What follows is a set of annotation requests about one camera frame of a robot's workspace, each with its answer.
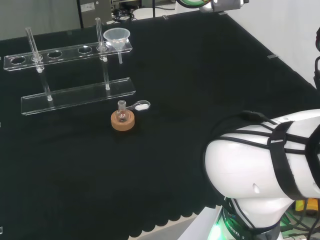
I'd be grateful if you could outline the translucent plastic funnel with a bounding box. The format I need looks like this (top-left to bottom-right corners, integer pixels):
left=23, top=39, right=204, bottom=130
left=103, top=28, right=131, bottom=65

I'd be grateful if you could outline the glass weighing funnel with powder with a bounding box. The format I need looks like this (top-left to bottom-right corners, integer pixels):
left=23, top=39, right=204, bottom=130
left=124, top=99, right=152, bottom=111

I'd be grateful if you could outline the clear acrylic funnel stand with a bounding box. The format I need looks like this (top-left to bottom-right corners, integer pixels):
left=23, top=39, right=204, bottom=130
left=3, top=17, right=137, bottom=116

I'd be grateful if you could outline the black cloth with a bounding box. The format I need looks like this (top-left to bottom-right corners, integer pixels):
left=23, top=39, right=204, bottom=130
left=0, top=11, right=320, bottom=240

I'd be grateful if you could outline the small glass round-bottom flask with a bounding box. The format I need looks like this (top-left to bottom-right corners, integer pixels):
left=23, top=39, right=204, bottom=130
left=116, top=99, right=129, bottom=124

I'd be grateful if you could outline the dark cabinet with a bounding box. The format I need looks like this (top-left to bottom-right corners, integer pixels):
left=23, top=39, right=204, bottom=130
left=76, top=0, right=114, bottom=30

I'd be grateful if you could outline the cork ring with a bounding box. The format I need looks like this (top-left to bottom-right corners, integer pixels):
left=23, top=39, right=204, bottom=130
left=110, top=109, right=137, bottom=131

